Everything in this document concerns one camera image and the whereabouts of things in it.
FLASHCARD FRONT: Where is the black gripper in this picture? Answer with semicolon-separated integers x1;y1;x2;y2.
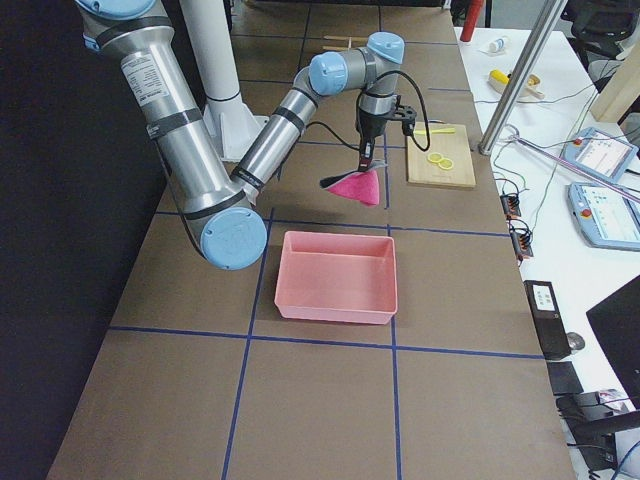
356;94;397;172

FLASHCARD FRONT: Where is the pink and grey cloth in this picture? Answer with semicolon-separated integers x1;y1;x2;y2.
319;160;386;207

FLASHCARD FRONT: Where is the silver blue robot arm holding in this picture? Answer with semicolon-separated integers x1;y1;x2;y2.
231;31;405;204

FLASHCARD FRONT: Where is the yellow plastic knife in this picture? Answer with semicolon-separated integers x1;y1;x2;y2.
413;127;456;137

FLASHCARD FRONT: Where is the lemon slice front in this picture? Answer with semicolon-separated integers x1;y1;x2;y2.
436;157;454;171

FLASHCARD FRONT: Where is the bamboo cutting board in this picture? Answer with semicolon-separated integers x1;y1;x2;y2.
406;124;476;189

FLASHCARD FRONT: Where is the wooden stick left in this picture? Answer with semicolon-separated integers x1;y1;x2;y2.
323;35;368;42

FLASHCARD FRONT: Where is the pink plastic bin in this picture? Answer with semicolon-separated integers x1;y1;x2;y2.
274;231;398;325

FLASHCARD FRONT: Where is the red cylinder bottle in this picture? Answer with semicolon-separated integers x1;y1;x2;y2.
460;0;485;43

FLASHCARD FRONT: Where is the teach pendant upper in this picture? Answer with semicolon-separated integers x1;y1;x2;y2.
561;127;638;183

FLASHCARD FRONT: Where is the teach pendant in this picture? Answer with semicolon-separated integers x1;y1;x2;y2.
567;182;639;251
561;127;638;183

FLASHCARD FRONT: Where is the teach pendant lower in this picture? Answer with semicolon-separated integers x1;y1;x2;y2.
567;182;639;251

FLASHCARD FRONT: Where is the black box device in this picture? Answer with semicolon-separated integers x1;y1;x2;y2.
524;280;571;361

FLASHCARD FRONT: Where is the black monitor corner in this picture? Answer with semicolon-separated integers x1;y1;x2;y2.
587;277;640;408

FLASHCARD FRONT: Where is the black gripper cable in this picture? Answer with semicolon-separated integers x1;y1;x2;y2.
304;69;432;153

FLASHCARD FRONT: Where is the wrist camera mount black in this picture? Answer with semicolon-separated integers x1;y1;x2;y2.
387;104;417;137

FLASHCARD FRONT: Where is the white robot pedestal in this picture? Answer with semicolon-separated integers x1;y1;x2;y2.
180;0;268;162

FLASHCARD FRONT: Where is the metal frame post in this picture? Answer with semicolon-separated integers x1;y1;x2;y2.
478;0;567;156

